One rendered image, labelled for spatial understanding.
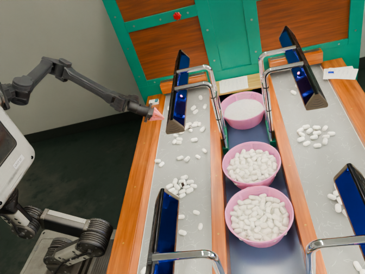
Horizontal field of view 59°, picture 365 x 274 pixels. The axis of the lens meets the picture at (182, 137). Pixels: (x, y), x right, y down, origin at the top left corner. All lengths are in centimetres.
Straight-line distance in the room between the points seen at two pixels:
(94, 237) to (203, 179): 55
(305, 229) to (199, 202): 45
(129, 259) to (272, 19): 144
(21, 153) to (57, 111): 219
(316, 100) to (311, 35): 82
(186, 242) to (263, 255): 30
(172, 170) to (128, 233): 39
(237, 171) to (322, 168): 37
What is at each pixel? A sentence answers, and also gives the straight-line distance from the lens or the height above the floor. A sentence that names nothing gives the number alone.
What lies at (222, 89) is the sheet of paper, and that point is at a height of 78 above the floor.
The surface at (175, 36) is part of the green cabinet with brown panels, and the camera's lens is 199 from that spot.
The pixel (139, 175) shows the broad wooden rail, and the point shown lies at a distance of 165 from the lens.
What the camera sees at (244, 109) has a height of 74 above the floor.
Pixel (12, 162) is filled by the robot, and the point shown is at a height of 121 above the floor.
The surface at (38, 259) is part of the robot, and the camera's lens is 204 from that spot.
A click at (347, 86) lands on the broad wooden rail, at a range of 194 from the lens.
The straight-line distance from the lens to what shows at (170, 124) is 132.
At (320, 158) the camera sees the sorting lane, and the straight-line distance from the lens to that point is 156.
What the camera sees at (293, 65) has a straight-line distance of 147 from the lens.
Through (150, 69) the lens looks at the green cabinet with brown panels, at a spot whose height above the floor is 94.
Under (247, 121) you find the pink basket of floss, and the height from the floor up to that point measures 75.
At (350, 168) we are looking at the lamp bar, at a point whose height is 111.
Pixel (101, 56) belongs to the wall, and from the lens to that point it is 311.
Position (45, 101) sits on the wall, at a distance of 354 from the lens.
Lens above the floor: 187
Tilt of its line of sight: 39 degrees down
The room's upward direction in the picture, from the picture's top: 19 degrees counter-clockwise
